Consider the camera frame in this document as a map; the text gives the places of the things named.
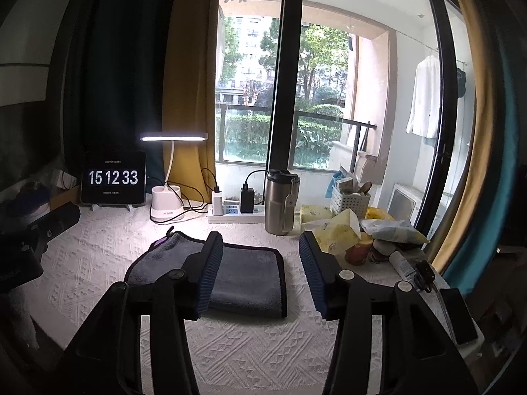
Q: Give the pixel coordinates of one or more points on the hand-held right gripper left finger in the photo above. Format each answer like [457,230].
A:
[209,273]

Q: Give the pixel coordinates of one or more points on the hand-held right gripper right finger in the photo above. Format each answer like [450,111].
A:
[311,275]

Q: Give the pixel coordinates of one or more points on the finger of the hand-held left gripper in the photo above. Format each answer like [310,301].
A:
[57,218]

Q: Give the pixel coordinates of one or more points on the grey towel with dark trim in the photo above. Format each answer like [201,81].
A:
[243,279]

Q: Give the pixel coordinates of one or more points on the person's left forearm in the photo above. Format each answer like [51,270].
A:
[16,317]

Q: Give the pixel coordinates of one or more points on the blue and white object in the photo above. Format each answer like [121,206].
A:
[29,203]

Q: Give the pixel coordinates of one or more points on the large yellow tissue packet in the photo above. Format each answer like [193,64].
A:
[337,234]

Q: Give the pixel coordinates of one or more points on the orange round jar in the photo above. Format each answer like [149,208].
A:
[358,254]

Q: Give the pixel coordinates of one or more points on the white power strip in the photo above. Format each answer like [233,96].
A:
[234,216]

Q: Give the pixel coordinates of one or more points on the white textured tablecloth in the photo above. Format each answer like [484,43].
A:
[94,271]

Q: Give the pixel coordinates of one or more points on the black tablet showing clock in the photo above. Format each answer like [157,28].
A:
[114,177]

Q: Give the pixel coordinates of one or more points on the white charger plug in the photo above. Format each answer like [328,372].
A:
[217,203]

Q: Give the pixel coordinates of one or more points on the white tablet stand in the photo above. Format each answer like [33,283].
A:
[128,206]

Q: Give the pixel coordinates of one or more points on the stainless steel tumbler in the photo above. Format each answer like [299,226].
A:
[280,205]

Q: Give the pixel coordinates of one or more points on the white desk lamp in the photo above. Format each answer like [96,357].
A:
[166,208]

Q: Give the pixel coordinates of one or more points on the white plastic basket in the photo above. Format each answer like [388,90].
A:
[350,205]

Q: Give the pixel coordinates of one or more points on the black charger plug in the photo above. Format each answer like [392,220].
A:
[248,200]

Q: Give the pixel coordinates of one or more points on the pale snack bag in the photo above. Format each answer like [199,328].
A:
[391,232]

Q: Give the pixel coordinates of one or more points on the blue cloth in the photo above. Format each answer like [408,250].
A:
[332,187]

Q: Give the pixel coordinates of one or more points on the white tube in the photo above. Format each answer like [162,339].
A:
[402,265]

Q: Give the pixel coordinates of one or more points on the black key fob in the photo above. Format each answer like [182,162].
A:
[425,273]

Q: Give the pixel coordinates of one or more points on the white appliance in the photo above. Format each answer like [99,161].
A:
[405,201]

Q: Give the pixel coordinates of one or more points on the black smartphone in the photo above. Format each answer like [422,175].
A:
[459,317]

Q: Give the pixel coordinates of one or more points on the dark green curtain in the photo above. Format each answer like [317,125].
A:
[123,57]

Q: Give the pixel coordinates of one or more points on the white hanging shirt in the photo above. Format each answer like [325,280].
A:
[424,98]

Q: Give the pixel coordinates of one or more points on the yellow and blue curtain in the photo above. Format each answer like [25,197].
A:
[490,131]

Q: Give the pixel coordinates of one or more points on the blue hanging garment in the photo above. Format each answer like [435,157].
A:
[462,82]

